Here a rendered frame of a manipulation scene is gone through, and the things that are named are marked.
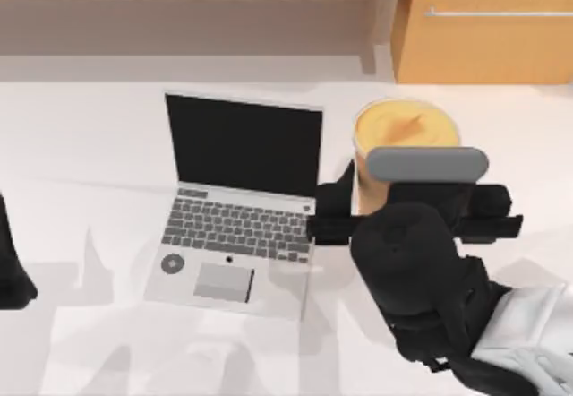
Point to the pale grey rounded box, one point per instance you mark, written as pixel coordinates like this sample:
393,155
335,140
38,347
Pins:
427,163

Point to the orange cup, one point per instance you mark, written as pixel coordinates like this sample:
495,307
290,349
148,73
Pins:
405,127

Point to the silver open laptop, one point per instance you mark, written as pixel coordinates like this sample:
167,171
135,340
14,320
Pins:
242,217

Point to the wooden cupboard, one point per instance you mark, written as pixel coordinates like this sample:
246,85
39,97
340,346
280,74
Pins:
483,51

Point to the wooden cupboard door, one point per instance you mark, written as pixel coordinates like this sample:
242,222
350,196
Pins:
492,46

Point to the wooden open shelves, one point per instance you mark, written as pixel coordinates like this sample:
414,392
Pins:
188,11

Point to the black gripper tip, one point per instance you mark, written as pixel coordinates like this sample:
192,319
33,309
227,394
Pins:
11,270

